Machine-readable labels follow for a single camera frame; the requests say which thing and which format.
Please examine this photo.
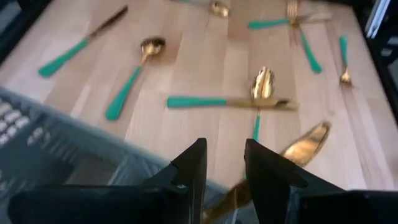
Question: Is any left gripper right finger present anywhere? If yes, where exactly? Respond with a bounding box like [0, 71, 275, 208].
[243, 138, 398, 224]

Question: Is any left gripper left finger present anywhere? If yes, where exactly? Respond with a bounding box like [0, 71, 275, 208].
[7, 138, 208, 224]

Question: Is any large gold spoon green handle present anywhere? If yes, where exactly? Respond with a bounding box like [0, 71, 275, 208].
[250, 65, 277, 142]

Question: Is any grey plastic silverware basket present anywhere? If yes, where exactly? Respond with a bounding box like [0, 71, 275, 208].
[0, 86, 259, 224]

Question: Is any small gold fork green handle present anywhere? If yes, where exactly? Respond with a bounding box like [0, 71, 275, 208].
[338, 35, 354, 86]

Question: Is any small gold spoon green handle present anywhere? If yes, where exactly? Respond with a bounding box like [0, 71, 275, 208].
[178, 0, 231, 18]

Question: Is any silver aluminium bracket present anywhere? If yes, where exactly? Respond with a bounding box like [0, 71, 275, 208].
[364, 0, 391, 39]

